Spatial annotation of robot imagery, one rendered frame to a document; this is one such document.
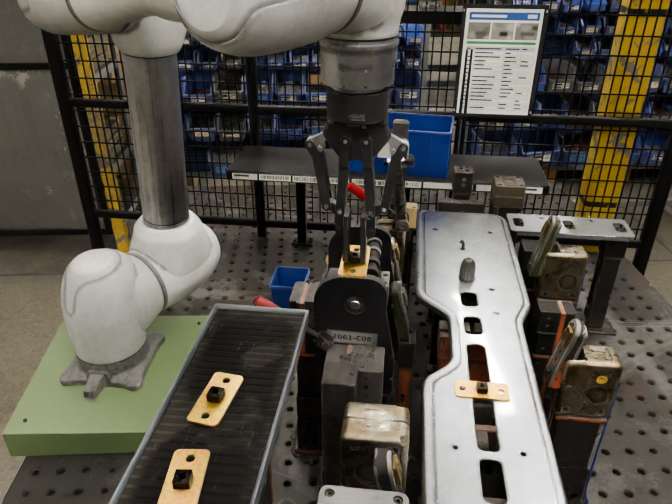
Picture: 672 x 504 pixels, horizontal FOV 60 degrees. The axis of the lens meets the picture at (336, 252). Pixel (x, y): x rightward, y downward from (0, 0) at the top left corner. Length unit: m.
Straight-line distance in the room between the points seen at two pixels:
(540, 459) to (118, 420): 0.83
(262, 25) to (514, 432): 0.67
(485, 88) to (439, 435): 1.14
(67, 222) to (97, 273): 2.27
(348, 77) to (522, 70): 1.16
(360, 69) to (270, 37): 0.18
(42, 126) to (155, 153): 2.10
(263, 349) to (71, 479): 0.65
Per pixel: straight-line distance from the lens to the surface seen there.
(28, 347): 2.97
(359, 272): 0.79
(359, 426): 0.79
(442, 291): 1.20
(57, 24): 1.06
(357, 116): 0.70
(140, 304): 1.32
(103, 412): 1.35
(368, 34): 0.67
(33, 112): 3.32
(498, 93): 1.81
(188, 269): 1.38
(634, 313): 1.83
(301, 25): 0.54
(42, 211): 3.55
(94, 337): 1.31
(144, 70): 1.19
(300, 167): 1.71
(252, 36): 0.52
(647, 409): 1.52
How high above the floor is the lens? 1.65
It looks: 30 degrees down
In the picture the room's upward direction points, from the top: straight up
